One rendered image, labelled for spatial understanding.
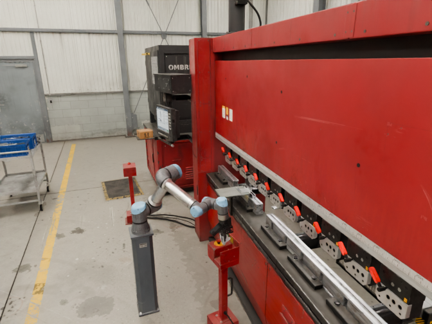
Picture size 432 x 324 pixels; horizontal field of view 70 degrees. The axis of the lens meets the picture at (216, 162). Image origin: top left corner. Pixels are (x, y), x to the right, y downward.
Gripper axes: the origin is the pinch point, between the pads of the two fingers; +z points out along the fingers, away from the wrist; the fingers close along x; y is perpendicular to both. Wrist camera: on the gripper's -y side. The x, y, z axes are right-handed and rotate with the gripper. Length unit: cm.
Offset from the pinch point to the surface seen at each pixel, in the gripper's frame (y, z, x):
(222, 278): -2.2, 31.7, 2.5
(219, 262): -5.0, 12.9, -1.8
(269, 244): 25.0, -1.5, -21.4
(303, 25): 40, -138, -36
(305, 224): 29, -31, -51
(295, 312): 12, 16, -62
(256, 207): 42.6, -7.1, 18.4
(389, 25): 29, -134, -91
